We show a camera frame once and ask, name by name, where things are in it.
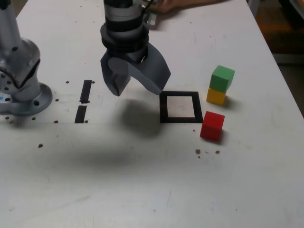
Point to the black tape strip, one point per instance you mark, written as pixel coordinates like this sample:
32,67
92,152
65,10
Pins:
86,90

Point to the yellow cube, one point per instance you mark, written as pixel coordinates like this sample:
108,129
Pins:
215,97

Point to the person's hand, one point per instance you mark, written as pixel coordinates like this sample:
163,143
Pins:
171,6

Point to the grey background beam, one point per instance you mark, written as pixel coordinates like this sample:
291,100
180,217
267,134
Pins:
289,58

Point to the green cube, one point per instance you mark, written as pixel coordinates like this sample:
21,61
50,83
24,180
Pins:
221,78

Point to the person's forearm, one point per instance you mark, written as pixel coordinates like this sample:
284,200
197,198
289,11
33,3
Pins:
206,2

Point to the red cube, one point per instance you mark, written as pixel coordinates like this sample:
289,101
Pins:
211,127

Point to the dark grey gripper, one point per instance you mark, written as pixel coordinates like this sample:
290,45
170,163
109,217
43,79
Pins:
133,55

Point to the black tape square outline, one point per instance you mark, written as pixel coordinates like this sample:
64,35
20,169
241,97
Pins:
164,108

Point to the grey gripper camera box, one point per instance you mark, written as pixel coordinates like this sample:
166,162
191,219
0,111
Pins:
152,21

